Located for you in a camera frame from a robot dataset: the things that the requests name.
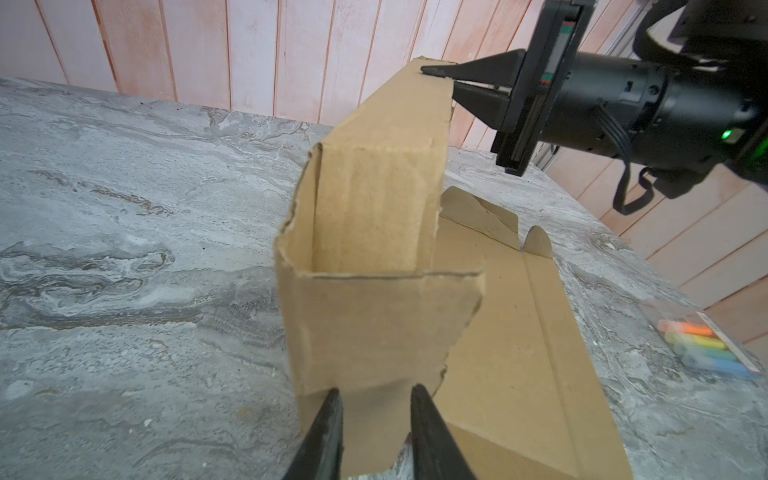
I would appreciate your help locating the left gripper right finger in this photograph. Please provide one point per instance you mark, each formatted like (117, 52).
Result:
(436, 455)

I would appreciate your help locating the pack of coloured markers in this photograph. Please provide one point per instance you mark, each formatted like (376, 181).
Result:
(697, 340)

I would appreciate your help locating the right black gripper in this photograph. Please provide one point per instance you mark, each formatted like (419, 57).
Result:
(689, 99)

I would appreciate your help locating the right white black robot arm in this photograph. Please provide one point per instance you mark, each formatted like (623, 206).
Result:
(694, 94)

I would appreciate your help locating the brown cardboard box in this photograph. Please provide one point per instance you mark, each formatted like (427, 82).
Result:
(388, 279)

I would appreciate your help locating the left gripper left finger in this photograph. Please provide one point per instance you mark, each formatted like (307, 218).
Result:
(319, 456)

